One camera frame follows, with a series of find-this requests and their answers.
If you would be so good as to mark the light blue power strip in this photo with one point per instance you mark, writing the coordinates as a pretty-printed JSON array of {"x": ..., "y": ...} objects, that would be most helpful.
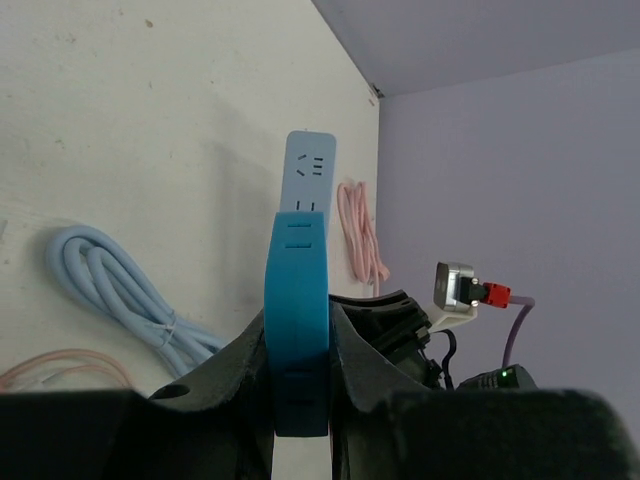
[{"x": 96, "y": 272}]

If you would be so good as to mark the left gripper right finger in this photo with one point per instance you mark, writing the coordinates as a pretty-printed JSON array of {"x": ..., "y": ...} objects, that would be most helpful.
[{"x": 384, "y": 425}]

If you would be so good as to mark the blue square charger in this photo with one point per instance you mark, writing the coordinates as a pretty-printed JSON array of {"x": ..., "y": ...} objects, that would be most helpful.
[{"x": 296, "y": 324}]

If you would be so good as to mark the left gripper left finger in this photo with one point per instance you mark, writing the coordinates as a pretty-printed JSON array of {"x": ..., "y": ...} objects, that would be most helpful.
[{"x": 214, "y": 423}]

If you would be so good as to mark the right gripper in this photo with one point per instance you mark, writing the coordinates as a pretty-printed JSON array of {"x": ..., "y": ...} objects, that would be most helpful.
[{"x": 397, "y": 327}]

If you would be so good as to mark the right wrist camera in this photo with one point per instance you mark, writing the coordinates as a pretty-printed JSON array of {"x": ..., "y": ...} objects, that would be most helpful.
[{"x": 458, "y": 293}]

